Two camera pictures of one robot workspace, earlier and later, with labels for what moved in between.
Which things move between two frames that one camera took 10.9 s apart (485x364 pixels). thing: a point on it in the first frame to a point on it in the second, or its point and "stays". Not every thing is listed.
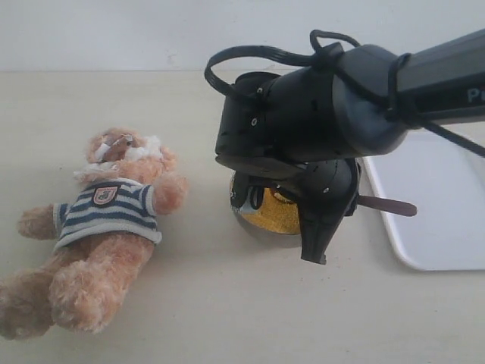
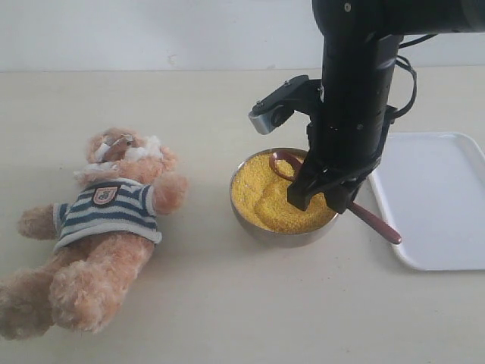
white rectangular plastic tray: (445, 181) stays
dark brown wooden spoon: (388, 205) to (286, 166)
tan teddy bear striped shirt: (104, 230) stays
